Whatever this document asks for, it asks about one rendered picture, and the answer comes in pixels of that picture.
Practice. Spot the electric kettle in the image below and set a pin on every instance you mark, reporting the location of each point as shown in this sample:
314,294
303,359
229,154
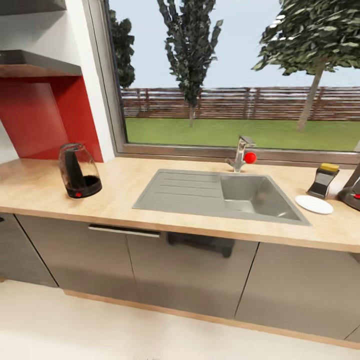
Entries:
79,172

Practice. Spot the countertop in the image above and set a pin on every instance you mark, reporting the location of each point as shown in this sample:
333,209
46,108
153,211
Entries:
35,187

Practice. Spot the dishwasher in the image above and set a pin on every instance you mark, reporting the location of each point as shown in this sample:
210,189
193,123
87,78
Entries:
18,260

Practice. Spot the bottle of coffee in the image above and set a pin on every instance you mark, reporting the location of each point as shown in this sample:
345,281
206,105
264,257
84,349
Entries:
324,175

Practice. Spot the fixed window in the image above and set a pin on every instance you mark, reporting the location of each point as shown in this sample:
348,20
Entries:
183,79

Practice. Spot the saucer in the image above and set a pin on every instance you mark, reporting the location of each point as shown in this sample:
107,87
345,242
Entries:
314,204

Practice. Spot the cabinet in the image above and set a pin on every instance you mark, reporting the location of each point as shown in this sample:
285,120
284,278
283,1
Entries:
301,289

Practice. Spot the drop in sink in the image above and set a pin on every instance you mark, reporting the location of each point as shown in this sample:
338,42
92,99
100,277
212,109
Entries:
231,195

